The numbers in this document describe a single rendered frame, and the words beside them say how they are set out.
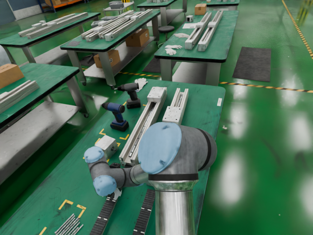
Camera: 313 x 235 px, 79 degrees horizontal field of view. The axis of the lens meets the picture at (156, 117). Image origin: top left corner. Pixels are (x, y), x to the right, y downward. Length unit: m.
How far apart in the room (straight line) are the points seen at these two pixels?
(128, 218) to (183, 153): 0.69
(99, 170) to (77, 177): 0.52
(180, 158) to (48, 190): 1.01
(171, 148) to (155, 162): 0.05
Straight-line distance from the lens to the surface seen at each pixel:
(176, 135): 0.40
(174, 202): 0.43
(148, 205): 1.02
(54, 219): 1.19
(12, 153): 2.69
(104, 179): 0.74
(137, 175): 0.75
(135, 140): 1.27
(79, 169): 1.30
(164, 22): 6.12
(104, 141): 1.26
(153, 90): 1.58
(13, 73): 2.81
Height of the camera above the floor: 1.73
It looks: 40 degrees down
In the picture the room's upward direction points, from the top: 7 degrees counter-clockwise
